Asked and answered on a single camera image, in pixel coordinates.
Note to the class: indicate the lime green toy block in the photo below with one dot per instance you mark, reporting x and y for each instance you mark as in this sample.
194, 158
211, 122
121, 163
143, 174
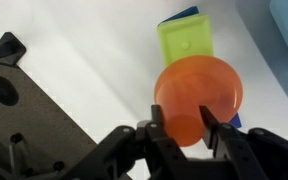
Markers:
185, 40

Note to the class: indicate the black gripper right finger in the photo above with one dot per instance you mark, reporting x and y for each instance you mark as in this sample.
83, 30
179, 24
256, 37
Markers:
257, 156

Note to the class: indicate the orange toy cup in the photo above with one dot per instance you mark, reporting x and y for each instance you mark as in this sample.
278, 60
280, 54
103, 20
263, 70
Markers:
183, 128

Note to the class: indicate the black metal bracket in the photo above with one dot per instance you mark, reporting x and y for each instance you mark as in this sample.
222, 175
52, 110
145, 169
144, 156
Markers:
4, 48

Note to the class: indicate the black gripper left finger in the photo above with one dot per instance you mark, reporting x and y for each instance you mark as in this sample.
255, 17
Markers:
140, 156

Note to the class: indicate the grey metal mounting plate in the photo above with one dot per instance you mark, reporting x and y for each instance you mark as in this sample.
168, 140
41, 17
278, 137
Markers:
34, 120

